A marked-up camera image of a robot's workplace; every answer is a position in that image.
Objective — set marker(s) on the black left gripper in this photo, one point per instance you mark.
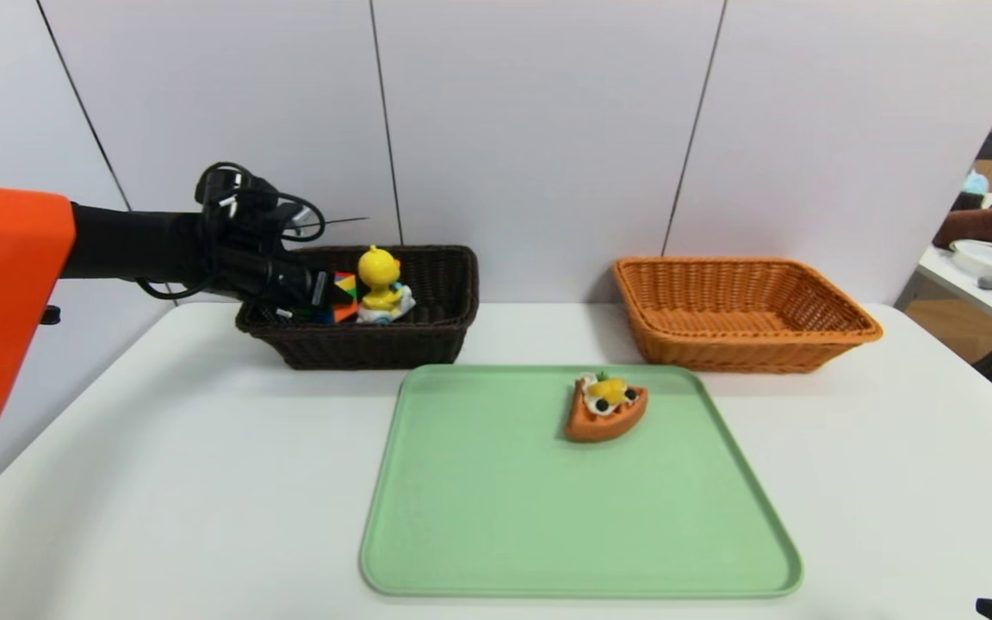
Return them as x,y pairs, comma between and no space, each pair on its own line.
321,291

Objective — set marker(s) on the colourful puzzle cube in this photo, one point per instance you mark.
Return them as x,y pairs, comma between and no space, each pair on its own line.
344,297

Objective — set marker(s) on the yellow duck toy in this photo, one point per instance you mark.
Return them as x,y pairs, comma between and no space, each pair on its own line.
378,275

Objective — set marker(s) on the toy waffle slice with fruit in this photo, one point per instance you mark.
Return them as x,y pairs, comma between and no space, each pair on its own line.
608,418

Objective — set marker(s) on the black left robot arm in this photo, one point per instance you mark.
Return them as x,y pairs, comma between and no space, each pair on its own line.
5,301

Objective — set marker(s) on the dark brown wicker basket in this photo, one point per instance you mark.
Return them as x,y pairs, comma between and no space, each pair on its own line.
393,344

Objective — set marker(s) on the orange wicker basket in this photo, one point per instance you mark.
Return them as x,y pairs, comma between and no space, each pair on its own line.
746,319

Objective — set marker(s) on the light green plastic tray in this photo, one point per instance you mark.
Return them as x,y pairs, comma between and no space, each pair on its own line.
479,517

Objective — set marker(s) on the white side table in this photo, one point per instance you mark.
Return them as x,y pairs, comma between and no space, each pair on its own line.
978,301

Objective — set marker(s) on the white round dish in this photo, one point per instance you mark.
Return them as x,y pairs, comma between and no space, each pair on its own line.
982,257

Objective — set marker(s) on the brown cushion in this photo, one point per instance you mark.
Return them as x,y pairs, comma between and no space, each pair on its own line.
978,226

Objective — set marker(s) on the small blue item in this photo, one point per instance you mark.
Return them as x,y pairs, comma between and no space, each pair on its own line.
975,182

